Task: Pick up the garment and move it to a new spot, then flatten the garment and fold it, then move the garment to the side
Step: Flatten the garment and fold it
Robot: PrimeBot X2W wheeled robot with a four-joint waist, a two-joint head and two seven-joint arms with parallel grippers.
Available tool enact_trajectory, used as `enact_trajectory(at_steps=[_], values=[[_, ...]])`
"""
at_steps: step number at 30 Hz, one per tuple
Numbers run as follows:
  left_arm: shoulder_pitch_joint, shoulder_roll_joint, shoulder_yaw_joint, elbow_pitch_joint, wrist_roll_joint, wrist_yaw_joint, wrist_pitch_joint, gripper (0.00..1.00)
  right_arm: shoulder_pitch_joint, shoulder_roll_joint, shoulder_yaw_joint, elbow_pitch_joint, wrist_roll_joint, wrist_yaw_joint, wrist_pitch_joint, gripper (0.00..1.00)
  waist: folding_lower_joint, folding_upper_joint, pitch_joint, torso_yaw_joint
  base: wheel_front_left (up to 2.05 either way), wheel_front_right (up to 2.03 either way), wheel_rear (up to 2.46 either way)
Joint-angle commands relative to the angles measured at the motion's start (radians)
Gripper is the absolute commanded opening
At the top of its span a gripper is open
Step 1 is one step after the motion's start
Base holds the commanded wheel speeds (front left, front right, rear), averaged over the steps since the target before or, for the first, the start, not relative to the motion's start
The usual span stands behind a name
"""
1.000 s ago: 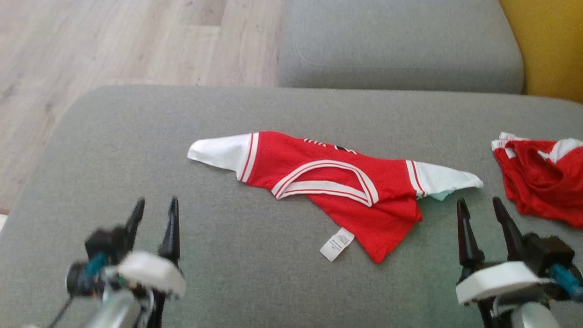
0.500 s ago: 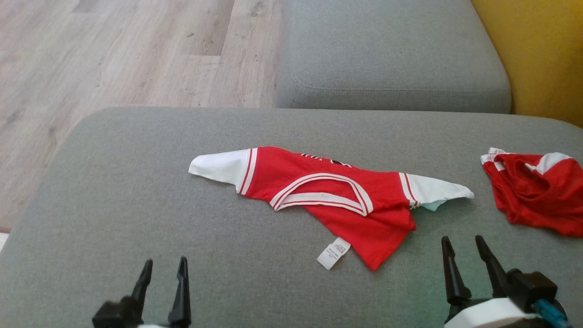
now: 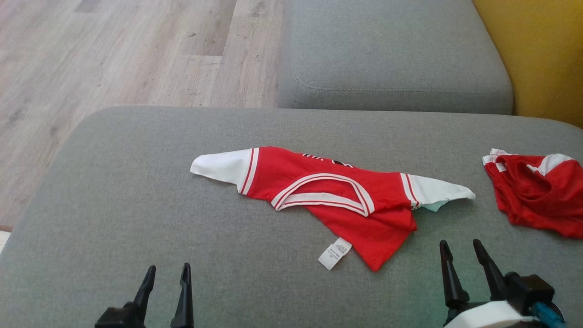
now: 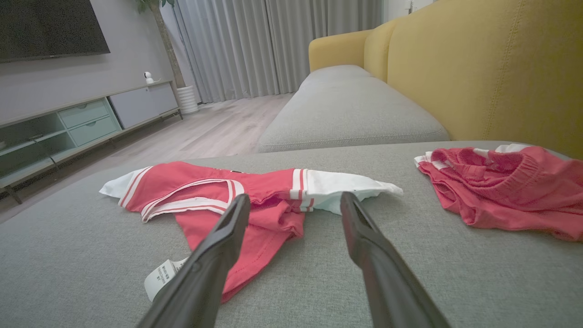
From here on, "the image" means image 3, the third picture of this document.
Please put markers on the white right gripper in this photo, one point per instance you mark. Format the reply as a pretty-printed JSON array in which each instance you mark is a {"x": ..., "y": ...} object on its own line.
[{"x": 487, "y": 316}]

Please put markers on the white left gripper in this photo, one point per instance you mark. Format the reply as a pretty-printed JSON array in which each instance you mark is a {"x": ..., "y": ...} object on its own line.
[{"x": 116, "y": 319}]

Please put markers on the red mesh shorts white stripes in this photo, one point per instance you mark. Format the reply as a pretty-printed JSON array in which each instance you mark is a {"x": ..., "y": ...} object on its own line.
[{"x": 542, "y": 200}]

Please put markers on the red T-shirt white sleeves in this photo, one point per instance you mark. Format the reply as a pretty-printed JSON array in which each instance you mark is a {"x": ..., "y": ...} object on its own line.
[{"x": 328, "y": 182}]

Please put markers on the large grey sofa seat cushion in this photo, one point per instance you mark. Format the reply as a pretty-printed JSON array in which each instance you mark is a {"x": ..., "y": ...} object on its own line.
[{"x": 182, "y": 205}]

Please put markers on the small grey sofa cushion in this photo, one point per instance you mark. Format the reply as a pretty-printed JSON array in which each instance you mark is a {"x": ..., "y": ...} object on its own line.
[{"x": 387, "y": 50}]

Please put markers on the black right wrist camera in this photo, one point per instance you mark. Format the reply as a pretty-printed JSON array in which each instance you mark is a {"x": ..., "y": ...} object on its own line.
[{"x": 530, "y": 291}]

